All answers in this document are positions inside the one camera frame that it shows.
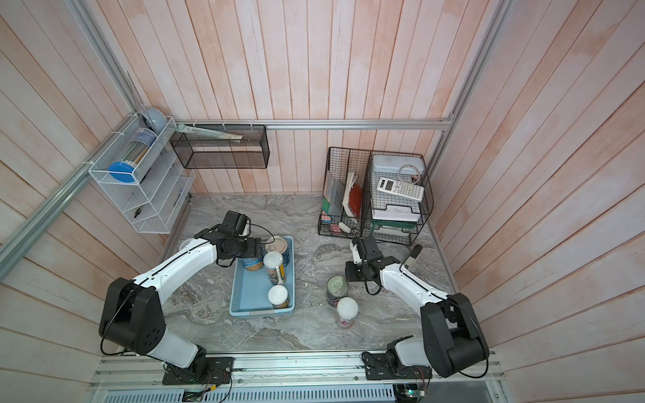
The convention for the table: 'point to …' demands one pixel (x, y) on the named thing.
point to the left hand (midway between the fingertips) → (250, 251)
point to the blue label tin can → (280, 245)
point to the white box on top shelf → (398, 164)
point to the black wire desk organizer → (381, 195)
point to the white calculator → (405, 190)
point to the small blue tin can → (252, 264)
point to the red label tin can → (337, 287)
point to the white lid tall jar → (273, 262)
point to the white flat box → (396, 212)
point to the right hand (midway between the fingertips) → (349, 269)
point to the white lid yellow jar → (278, 296)
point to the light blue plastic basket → (250, 290)
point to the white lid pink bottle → (347, 310)
